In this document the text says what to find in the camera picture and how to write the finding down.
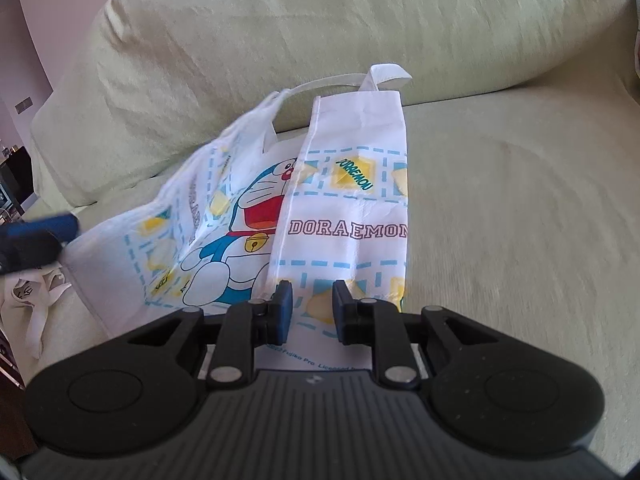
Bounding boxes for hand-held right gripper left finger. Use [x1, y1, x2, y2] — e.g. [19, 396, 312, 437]
[127, 280, 294, 391]

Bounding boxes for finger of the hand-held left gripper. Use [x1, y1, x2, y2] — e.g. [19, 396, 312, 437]
[0, 211, 80, 276]

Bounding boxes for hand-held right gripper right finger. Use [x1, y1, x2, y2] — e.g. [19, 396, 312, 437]
[332, 280, 501, 390]

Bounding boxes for white cartoon print shopping bag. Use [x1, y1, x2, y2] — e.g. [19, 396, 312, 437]
[65, 63, 413, 376]

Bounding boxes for white cloth bag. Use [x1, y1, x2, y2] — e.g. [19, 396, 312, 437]
[0, 264, 74, 361]

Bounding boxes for dark cabinet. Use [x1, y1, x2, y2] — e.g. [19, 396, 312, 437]
[0, 144, 35, 223]

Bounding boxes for light green sofa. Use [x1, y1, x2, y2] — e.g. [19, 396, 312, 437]
[30, 0, 640, 463]

